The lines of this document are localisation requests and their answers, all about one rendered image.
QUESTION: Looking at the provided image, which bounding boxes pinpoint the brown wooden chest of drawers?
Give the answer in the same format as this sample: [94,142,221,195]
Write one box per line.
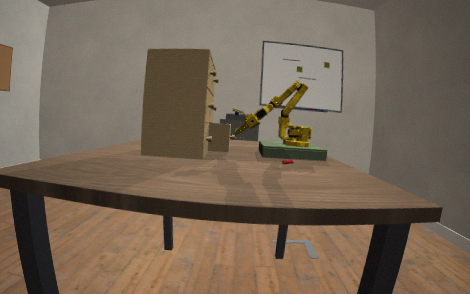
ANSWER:
[141,49,215,159]

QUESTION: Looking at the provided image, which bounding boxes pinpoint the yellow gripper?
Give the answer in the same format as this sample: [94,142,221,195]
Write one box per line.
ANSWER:
[232,109,260,135]

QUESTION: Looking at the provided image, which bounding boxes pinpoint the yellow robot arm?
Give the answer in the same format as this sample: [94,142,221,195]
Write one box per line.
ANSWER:
[254,81,310,147]

